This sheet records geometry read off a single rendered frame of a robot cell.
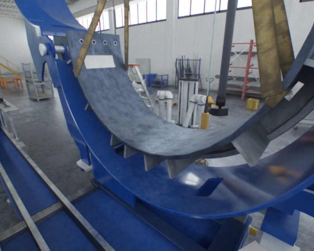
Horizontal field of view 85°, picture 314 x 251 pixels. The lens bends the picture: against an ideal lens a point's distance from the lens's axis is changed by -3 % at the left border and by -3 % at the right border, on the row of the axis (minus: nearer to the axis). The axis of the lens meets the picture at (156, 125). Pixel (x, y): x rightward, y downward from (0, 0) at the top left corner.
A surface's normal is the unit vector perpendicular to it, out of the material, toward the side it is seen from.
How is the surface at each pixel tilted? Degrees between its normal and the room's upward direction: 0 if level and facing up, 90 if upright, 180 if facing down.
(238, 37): 90
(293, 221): 0
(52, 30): 92
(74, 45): 82
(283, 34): 98
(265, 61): 77
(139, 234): 0
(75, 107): 59
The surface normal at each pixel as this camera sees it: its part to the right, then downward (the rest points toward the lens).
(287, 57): -0.47, 0.44
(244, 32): -0.65, 0.27
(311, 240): 0.00, -0.93
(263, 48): -0.87, -0.04
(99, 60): 0.72, -0.01
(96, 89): 0.61, -0.34
